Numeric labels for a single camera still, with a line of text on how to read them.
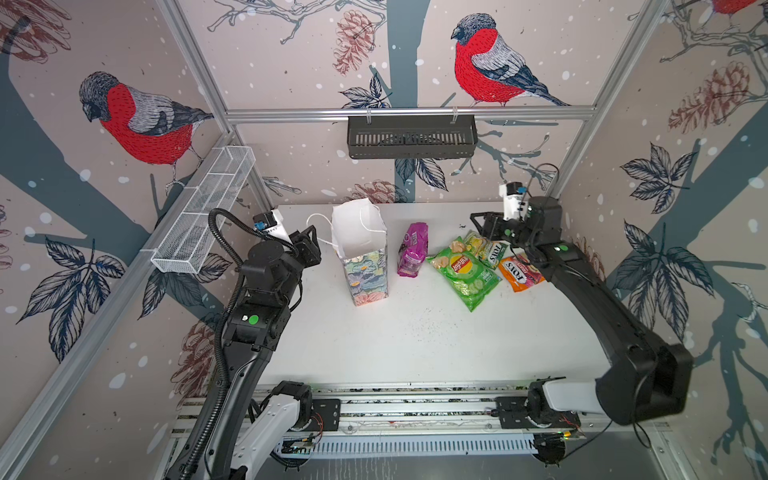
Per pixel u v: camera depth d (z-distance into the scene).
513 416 0.73
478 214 0.75
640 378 0.38
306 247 0.58
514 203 0.70
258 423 0.54
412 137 1.04
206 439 0.38
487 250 1.04
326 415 0.73
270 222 0.55
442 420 0.73
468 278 0.94
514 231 0.67
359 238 1.00
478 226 0.75
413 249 0.91
